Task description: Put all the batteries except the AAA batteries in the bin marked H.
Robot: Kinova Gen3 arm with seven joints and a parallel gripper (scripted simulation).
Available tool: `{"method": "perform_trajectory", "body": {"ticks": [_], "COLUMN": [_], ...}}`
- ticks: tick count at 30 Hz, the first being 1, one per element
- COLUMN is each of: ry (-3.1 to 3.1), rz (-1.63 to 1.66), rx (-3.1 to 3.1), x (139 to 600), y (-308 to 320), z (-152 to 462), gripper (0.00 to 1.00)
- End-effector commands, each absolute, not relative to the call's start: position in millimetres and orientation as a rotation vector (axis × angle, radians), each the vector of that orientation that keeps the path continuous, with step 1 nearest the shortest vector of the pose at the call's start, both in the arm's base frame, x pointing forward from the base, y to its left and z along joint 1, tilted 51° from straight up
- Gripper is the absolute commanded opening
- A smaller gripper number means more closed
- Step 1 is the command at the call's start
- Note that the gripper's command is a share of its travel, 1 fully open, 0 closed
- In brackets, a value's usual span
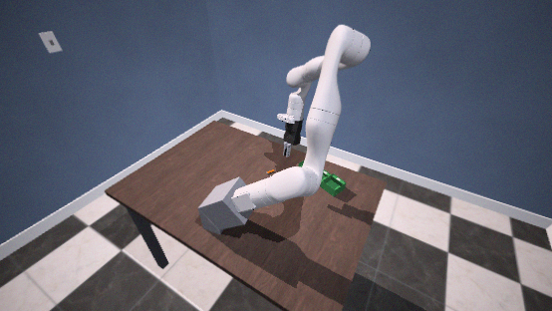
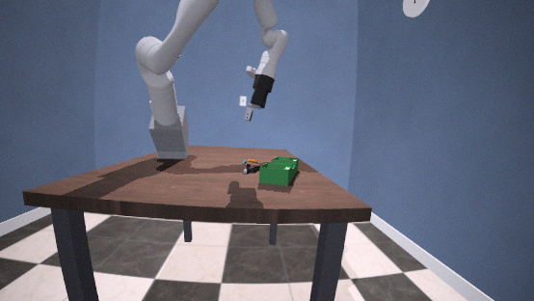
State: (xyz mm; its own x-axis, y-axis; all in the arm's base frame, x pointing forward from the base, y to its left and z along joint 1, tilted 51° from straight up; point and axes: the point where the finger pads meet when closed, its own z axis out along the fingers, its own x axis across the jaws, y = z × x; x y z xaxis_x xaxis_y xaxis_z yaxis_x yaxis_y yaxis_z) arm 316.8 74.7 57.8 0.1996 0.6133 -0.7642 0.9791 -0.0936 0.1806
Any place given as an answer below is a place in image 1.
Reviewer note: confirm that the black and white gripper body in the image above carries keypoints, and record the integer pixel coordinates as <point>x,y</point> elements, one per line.
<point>294,120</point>

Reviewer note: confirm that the green open-top bin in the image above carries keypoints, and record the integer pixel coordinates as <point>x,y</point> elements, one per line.
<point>330,182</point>

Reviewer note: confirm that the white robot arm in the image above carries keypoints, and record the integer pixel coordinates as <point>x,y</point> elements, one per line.
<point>347,48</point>

